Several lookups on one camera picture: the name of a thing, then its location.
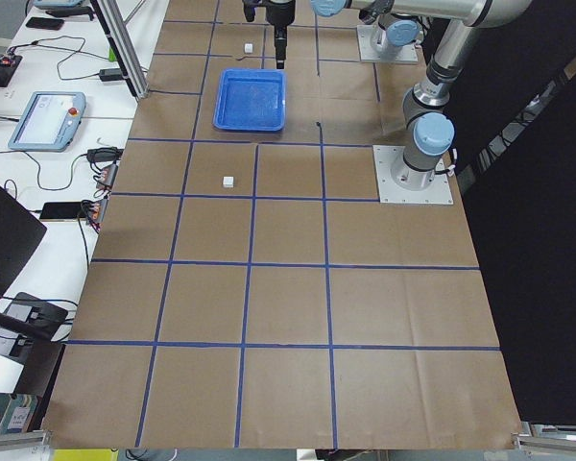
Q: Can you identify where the aluminium frame post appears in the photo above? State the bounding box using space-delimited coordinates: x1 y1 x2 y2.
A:
90 0 149 101

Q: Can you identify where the black power adapter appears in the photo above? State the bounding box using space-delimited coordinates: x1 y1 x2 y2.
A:
98 68 124 82

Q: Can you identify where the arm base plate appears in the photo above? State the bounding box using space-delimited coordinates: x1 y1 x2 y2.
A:
372 145 453 206
356 25 419 64

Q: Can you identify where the black monitor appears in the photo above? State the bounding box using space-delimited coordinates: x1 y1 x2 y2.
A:
0 186 47 295

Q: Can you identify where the blue plastic tray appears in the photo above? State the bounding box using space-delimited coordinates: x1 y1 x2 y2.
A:
213 68 287 132

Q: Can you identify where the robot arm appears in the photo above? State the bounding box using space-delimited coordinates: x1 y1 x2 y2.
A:
357 12 420 54
310 1 531 130

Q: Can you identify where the usb hub with cables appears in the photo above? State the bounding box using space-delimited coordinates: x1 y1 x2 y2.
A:
85 146 124 198

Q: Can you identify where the teach pendant tablet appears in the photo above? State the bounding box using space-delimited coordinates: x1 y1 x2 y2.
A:
8 91 86 152

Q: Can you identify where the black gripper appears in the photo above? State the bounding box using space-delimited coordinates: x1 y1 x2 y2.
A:
242 0 296 69

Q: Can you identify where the black monitor stand base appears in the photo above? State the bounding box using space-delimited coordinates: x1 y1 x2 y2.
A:
5 292 68 340

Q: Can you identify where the black phone far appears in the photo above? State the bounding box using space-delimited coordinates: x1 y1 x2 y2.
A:
25 16 64 31

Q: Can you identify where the black smartphone on table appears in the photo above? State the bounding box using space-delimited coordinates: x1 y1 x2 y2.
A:
39 202 84 222

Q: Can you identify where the brown paper table cover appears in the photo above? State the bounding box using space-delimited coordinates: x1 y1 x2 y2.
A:
43 1 519 449

